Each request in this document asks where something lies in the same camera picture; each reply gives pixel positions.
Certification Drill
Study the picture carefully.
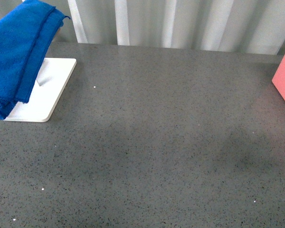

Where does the blue microfiber cloth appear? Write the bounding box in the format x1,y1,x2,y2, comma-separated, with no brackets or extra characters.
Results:
0,0,66,120

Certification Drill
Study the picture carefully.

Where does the white towel rack stand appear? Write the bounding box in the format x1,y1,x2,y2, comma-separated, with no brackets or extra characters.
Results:
5,58,76,123

